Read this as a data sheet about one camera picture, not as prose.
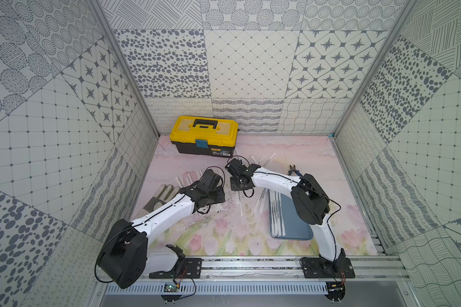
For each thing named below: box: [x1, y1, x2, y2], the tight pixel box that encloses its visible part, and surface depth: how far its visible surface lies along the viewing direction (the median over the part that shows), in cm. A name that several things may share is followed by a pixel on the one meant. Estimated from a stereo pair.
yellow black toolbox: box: [169, 116, 239, 158], surface depth 102 cm
